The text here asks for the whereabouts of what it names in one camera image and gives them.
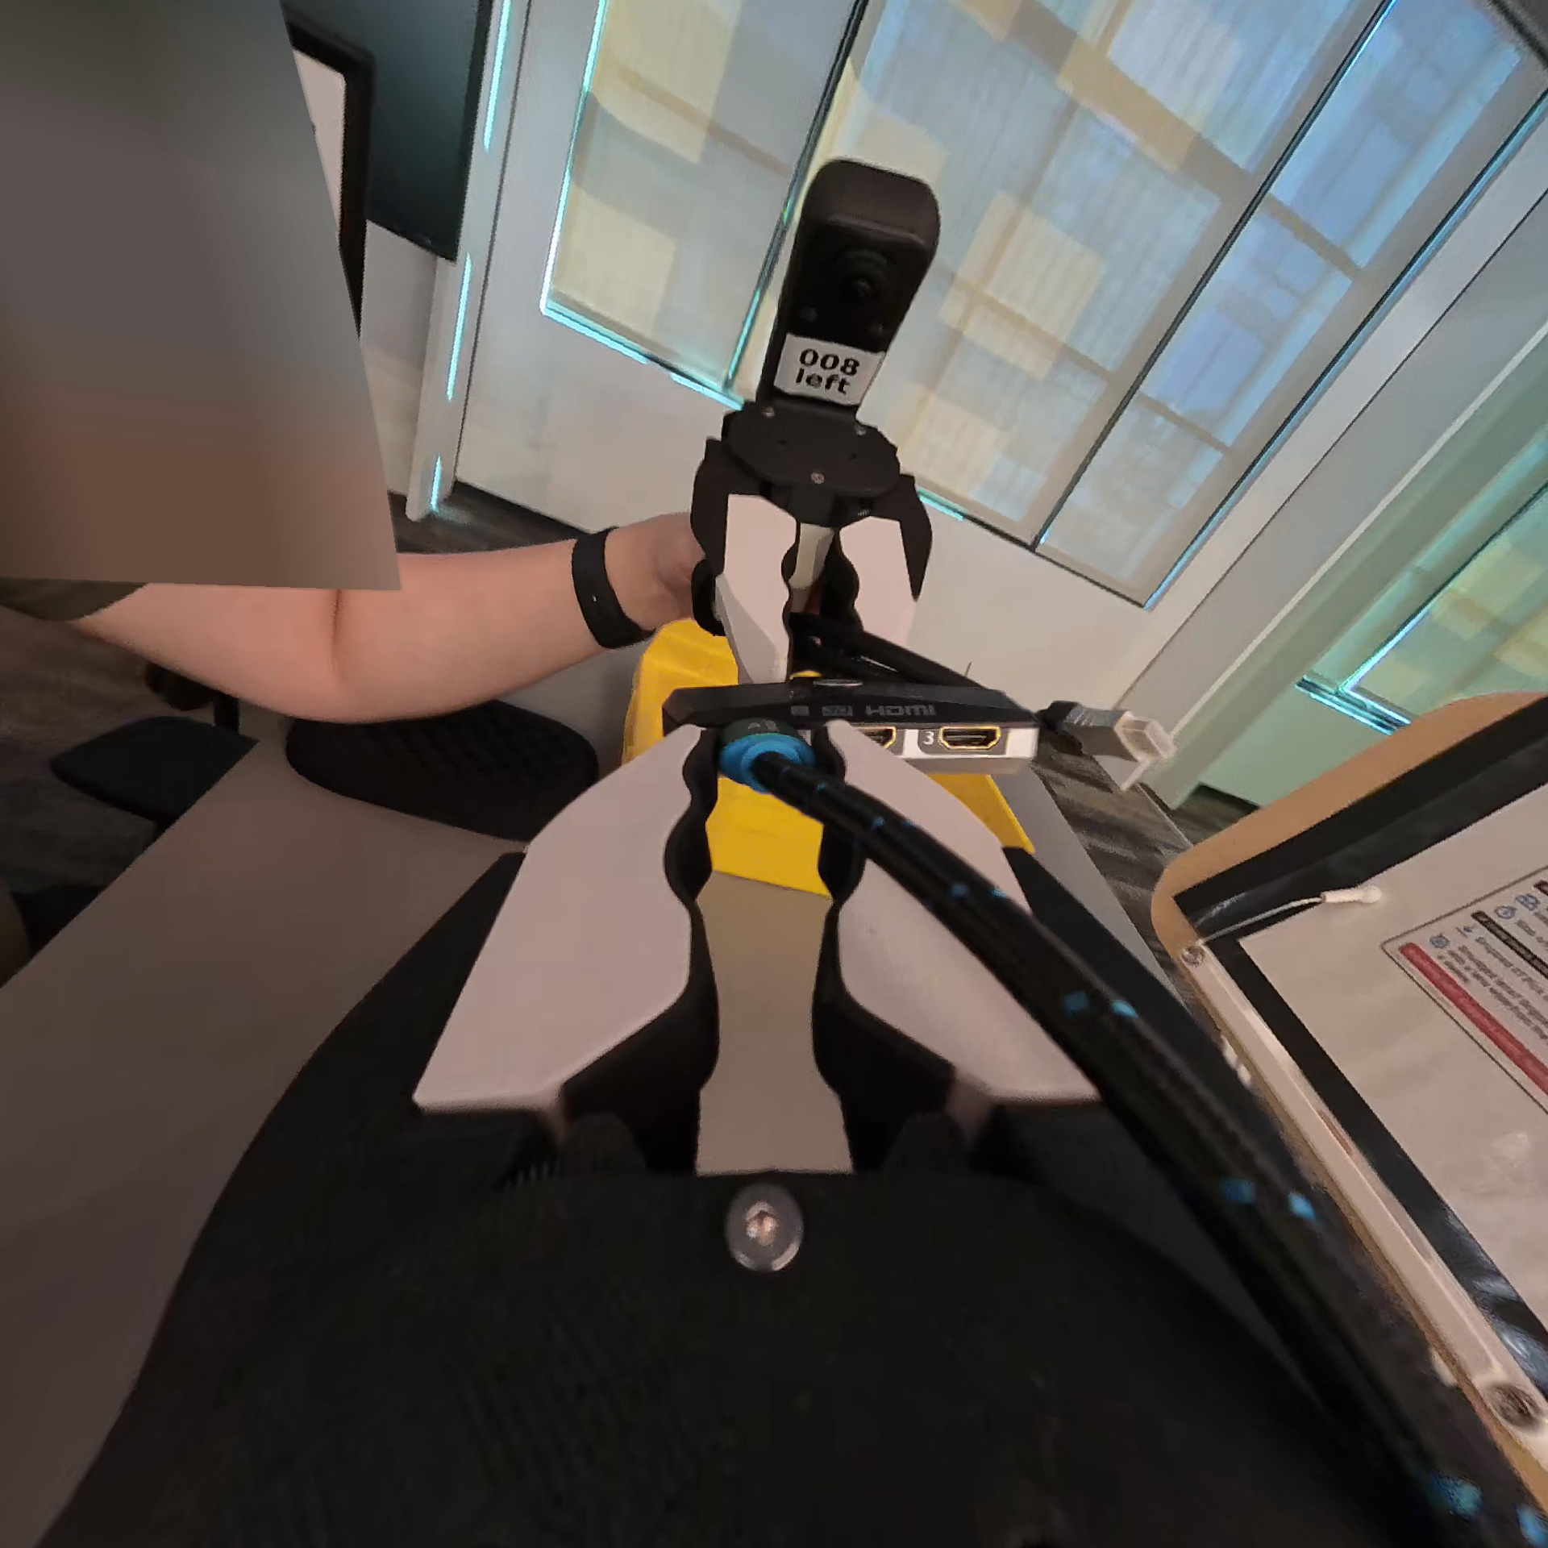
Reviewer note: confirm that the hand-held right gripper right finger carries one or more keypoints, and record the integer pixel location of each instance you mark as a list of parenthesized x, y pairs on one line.
[(919, 1029)]

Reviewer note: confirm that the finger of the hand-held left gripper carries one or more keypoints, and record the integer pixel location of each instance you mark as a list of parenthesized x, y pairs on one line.
[(883, 581), (755, 581)]

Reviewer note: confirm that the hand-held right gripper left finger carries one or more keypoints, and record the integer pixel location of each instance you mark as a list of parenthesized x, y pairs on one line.
[(567, 968)]

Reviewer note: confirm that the black hdmi switch box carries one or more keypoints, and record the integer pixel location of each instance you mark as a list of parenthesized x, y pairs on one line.
[(954, 732)]

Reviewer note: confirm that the yellow plastic bin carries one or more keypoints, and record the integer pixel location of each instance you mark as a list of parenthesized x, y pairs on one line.
[(774, 859)]

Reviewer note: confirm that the person's left forearm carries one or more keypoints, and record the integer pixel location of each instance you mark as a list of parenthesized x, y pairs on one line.
[(398, 642)]

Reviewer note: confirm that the person's left hand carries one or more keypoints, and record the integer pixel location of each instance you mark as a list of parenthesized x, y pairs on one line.
[(665, 568)]

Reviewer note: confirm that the black wristband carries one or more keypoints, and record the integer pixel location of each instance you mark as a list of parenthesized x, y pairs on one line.
[(599, 592)]

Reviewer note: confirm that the black mesh office chair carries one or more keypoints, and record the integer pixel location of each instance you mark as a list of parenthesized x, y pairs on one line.
[(448, 769)]

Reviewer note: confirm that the large glass window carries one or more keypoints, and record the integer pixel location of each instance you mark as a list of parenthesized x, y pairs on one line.
[(1028, 242)]

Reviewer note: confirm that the white tethered stylus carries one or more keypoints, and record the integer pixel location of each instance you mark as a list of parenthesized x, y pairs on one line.
[(1354, 898)]

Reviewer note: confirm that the monitor on white stand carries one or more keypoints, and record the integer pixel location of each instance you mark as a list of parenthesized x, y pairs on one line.
[(1389, 968)]

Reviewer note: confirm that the black framed whiteboard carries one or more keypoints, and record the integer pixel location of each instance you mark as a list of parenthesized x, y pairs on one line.
[(326, 146)]

